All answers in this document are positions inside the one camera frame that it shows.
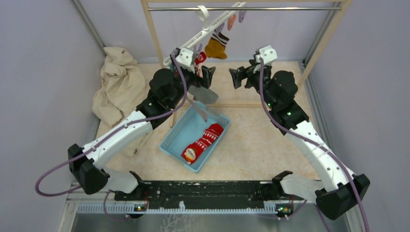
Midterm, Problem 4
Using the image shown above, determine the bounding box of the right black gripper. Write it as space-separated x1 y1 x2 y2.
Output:
229 59 277 109

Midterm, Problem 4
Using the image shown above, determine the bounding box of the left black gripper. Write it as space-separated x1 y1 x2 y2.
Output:
169 56 215 108

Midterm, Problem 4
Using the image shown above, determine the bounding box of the purple clothes clip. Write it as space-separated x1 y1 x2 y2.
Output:
214 23 225 36
238 10 247 23
193 43 203 57

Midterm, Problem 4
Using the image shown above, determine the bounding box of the mustard yellow sock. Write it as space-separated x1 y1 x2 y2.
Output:
205 32 230 60

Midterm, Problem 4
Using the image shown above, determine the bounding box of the white plastic clip hanger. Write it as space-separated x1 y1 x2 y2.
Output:
178 2 247 49

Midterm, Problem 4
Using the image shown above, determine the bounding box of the red Santa Christmas sock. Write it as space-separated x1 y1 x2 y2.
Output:
181 123 224 165

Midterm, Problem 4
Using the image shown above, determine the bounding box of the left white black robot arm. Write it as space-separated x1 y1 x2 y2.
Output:
68 66 216 200

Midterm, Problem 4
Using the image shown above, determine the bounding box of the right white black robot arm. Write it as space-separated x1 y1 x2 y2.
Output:
229 65 370 222

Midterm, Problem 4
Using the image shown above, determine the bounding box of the salmon clothes clip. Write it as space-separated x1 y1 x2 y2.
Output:
227 14 236 31

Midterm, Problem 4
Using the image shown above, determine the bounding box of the red white striped sock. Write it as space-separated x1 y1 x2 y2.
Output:
194 51 207 76

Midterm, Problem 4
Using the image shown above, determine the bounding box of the grey striped-cuff sock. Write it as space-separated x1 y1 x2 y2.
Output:
187 98 208 122

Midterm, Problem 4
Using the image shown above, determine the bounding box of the blue plastic basket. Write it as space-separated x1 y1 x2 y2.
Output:
160 102 231 173

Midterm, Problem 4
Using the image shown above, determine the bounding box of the beige crumpled cloth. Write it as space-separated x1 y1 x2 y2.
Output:
91 46 147 137

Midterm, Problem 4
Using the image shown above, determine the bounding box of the metal rack rod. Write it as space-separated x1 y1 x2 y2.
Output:
148 7 342 12

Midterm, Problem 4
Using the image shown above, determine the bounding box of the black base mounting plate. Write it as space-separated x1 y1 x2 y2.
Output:
115 181 292 210

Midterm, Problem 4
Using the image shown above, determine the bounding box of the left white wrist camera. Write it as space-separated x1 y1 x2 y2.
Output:
176 47 195 73

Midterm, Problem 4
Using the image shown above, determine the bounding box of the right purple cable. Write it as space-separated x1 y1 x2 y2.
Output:
258 58 370 232

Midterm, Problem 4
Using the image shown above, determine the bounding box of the purple cable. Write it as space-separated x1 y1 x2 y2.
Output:
258 58 370 232
34 53 189 221

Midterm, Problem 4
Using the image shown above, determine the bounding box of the wooden clothes rack frame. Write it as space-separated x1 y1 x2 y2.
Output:
140 0 353 129

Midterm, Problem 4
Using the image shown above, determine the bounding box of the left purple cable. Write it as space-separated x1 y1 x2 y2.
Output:
34 53 189 221

